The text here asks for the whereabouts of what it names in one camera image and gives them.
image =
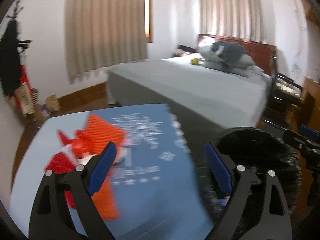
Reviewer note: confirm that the orange knitted cloth small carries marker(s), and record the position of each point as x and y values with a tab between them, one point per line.
104	201

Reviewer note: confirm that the black hanging coat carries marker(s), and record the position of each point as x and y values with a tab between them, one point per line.
10	60

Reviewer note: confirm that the red glove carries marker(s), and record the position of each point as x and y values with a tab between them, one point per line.
59	164

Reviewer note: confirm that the grey bed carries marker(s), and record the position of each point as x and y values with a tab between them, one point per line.
205	101

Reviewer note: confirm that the blue coffee tree tablecloth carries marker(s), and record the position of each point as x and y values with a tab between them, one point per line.
155	188

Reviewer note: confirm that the striped basket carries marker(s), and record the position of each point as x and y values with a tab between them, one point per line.
34	97

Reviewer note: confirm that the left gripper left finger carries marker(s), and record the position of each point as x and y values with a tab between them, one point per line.
50	216

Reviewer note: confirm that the orange knitted cloth large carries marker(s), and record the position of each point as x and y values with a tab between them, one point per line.
98	133

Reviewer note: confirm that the wooden desk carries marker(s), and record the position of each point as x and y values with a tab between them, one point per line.
309	112

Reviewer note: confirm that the beige curtain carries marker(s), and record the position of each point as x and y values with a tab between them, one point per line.
102	33
242	19

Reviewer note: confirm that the black trash bin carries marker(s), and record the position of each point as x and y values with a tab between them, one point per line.
258	151

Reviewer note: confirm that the red plastic bag ball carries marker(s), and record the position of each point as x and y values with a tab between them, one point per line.
79	146

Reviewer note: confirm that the black chair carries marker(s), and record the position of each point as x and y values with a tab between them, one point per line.
284	92

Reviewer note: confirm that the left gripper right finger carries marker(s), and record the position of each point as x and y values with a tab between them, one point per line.
256	208

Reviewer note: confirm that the red wooden headboard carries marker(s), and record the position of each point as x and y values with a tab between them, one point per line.
264	55

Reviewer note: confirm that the dark grey folded clothing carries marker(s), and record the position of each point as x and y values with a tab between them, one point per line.
228	52

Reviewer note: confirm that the beige right curtain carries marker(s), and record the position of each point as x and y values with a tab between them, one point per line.
242	19

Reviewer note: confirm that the red hanging bag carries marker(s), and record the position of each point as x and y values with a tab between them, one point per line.
24	81

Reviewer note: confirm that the brown paper bag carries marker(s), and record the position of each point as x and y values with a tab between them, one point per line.
52	104

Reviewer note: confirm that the yellow plush toy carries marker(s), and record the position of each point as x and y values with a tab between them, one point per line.
195	61

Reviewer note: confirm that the beige left curtain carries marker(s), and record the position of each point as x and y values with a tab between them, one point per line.
102	33

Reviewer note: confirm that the wooden coat rack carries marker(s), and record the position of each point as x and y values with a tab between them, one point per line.
22	44

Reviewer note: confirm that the beige tote bag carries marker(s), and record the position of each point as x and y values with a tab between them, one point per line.
23	95

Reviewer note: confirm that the black bag on bed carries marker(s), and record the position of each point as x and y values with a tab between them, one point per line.
186	49

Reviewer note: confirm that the grey pillow stack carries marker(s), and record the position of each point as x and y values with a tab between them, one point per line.
242	68

